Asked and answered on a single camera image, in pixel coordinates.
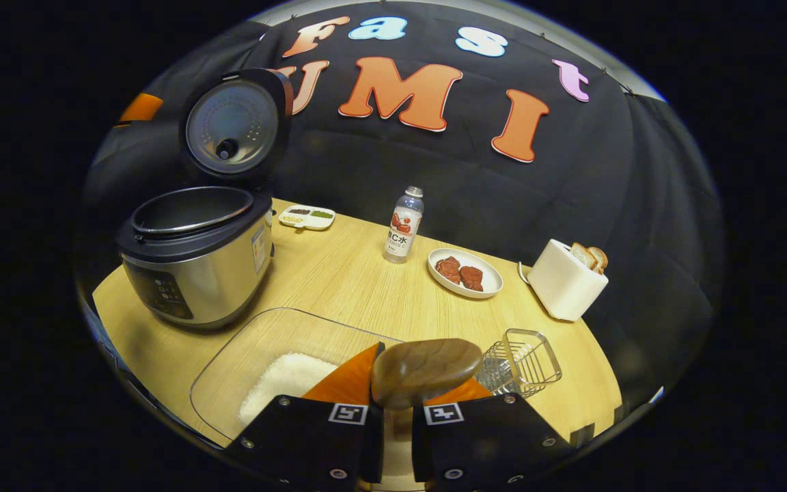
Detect clear glass dish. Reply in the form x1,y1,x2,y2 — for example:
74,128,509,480
189,307,411,482

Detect black silver rice cooker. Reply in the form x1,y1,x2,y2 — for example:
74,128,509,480
116,68,293,330

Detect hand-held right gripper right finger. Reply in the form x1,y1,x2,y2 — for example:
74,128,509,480
411,379,575,491

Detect wooden spoon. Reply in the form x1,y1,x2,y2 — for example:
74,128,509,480
371,338,484,411

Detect wire metal chopstick holder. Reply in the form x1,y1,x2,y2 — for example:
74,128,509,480
473,329,563,399

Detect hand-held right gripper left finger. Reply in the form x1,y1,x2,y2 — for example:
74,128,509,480
224,342,386,490

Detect white rice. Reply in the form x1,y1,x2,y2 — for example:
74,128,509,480
238,352,340,428

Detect small white divided dish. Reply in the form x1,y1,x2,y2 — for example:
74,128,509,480
278,205,336,232

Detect white round plate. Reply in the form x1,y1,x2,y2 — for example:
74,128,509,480
427,248,504,300

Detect white toaster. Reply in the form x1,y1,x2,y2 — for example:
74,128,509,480
527,238,609,323

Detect black backdrop cloth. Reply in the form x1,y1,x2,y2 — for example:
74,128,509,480
83,0,722,411

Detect clear plastic drink bottle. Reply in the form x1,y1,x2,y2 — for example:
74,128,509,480
383,186,426,264

